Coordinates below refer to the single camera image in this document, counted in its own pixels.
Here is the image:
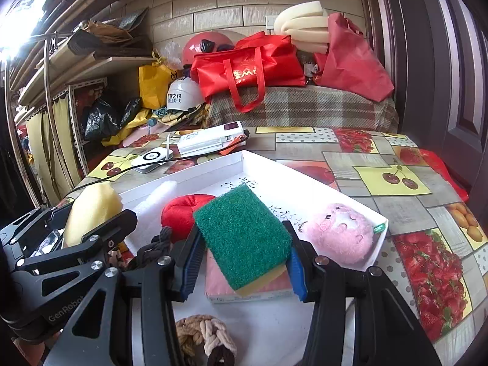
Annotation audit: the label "green scouring sponge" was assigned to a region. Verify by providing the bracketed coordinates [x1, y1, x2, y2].
[192, 183, 293, 297]

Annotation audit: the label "dark hanging clothing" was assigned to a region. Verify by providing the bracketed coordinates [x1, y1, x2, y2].
[0, 84, 37, 233]

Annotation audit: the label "dark purple door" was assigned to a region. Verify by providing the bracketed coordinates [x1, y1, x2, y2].
[358, 0, 488, 237]

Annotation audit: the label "red helmet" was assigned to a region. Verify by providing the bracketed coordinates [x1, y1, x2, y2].
[180, 30, 238, 68]

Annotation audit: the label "fruit print tablecloth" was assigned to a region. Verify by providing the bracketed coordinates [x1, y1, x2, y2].
[63, 126, 488, 356]

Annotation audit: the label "metal shelf rack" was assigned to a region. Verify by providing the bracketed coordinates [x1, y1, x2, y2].
[4, 32, 155, 208]

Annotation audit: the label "white helmet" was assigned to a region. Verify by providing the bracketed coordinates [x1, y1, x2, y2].
[166, 76, 207, 113]

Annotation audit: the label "yellow raincoat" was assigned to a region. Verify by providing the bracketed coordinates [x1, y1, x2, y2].
[101, 105, 210, 148]

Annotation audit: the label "orange plastic strip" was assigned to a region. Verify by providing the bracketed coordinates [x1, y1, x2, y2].
[218, 135, 249, 156]

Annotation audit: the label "white cardboard box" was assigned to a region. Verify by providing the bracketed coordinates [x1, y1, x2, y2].
[110, 150, 389, 366]

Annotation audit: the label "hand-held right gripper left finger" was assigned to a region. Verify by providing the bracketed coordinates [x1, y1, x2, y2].
[44, 226, 207, 366]

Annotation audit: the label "yellow bag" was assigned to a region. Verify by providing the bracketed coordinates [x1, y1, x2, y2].
[138, 58, 184, 111]

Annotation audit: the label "flat red bag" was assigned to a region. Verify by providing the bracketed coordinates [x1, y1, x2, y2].
[418, 149, 470, 203]

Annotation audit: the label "white charger device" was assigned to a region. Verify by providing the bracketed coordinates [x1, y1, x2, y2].
[131, 149, 175, 174]

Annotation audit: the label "yellow sponge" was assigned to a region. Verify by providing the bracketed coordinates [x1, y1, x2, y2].
[63, 181, 124, 248]

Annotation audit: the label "pink tissue packet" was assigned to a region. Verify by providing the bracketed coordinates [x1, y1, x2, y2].
[205, 252, 297, 304]

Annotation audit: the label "red apple plush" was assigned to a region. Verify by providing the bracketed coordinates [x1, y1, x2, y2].
[161, 194, 217, 244]

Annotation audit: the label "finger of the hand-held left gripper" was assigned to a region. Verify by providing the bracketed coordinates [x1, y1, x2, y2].
[16, 208, 138, 295]
[0, 206, 74, 264]

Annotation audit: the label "pink pig plush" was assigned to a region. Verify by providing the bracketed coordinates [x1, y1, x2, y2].
[298, 203, 377, 268]

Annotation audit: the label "dark braided rope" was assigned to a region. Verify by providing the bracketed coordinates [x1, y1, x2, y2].
[135, 226, 175, 272]

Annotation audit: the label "cardboard pieces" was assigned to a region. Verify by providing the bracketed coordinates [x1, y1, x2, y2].
[66, 7, 154, 59]

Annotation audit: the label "white device with red lanyard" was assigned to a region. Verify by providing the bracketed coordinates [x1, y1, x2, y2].
[177, 121, 245, 157]

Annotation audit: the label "beige braided rope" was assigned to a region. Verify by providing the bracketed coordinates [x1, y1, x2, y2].
[174, 314, 238, 366]

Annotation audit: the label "black plastic bag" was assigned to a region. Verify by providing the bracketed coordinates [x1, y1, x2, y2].
[83, 97, 143, 141]

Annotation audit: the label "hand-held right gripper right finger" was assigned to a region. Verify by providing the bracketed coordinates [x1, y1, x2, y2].
[281, 222, 443, 366]

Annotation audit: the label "clear plastic bag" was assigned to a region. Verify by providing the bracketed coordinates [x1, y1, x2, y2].
[157, 41, 184, 70]

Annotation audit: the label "plaid blanket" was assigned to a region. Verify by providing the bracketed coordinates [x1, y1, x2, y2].
[206, 84, 399, 133]

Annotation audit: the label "red tote bag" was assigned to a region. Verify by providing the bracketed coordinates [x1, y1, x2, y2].
[190, 31, 308, 113]

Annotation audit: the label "cream foam roll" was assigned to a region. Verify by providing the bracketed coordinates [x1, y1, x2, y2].
[274, 1, 332, 55]

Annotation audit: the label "small white foam piece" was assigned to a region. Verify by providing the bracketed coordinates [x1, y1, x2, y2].
[135, 180, 179, 219]

